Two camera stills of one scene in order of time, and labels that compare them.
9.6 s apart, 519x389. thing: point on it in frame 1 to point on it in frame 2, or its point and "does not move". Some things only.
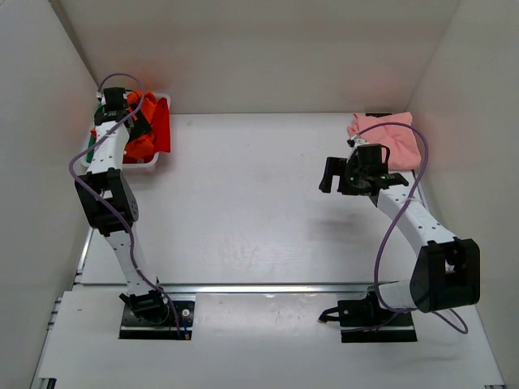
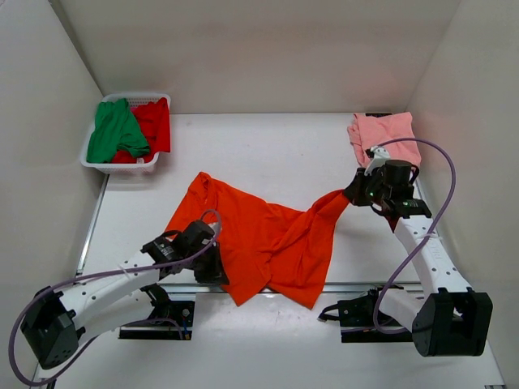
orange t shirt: x=140 y=148 to x=262 y=250
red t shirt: x=160 y=125 does not move
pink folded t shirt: x=402 y=142 does not move
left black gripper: x=142 y=126 to x=216 y=273
